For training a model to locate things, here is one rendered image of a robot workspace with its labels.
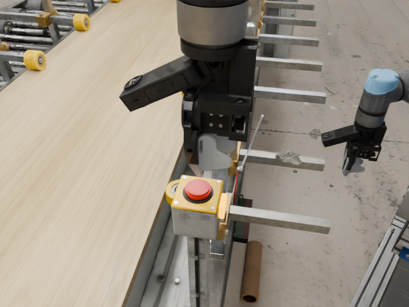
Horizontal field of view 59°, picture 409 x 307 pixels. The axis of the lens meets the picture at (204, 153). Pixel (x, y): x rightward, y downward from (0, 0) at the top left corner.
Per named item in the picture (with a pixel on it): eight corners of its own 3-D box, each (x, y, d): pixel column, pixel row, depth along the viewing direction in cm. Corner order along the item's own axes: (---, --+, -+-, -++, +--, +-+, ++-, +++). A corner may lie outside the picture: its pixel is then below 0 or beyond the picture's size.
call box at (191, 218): (222, 211, 64) (223, 179, 59) (215, 244, 58) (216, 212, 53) (182, 206, 65) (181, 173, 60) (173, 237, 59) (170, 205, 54)
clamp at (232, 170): (240, 151, 127) (241, 139, 124) (235, 177, 117) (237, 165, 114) (224, 149, 128) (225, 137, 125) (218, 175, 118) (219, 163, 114)
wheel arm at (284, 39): (317, 44, 170) (319, 36, 168) (318, 47, 168) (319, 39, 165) (212, 36, 177) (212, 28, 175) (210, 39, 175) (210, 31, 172)
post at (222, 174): (223, 257, 114) (230, 134, 83) (221, 267, 111) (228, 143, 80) (212, 256, 114) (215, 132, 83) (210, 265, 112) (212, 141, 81)
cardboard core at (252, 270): (263, 242, 187) (258, 295, 165) (261, 251, 193) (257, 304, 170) (247, 239, 189) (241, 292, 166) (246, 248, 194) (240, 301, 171)
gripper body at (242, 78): (246, 148, 44) (255, 55, 37) (177, 140, 46) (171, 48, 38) (251, 114, 50) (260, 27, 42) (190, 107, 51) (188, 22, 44)
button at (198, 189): (212, 187, 58) (213, 179, 57) (208, 206, 55) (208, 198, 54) (188, 184, 59) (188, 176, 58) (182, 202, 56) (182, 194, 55)
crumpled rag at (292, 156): (302, 151, 120) (304, 146, 119) (302, 165, 115) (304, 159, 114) (275, 148, 122) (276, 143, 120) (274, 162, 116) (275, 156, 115)
